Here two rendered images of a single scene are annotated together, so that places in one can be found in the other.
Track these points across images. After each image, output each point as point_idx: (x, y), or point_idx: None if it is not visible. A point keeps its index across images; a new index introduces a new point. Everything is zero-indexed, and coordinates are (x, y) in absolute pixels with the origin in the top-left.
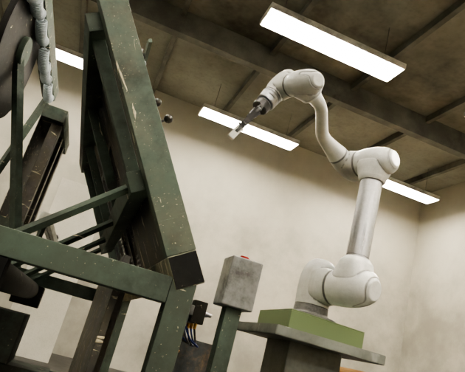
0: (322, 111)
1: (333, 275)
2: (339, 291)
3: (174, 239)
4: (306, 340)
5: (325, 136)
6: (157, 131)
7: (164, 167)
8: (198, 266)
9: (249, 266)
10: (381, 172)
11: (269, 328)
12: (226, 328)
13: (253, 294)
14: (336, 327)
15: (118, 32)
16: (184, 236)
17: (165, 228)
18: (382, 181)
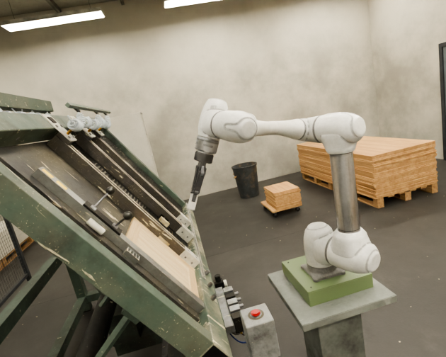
0: (266, 134)
1: (333, 252)
2: (343, 267)
3: (192, 348)
4: (329, 322)
5: (279, 132)
6: (122, 278)
7: (149, 302)
8: (222, 354)
9: (262, 329)
10: (349, 145)
11: (296, 320)
12: None
13: (275, 344)
14: (347, 283)
15: (15, 212)
16: (199, 341)
17: (180, 345)
18: (352, 151)
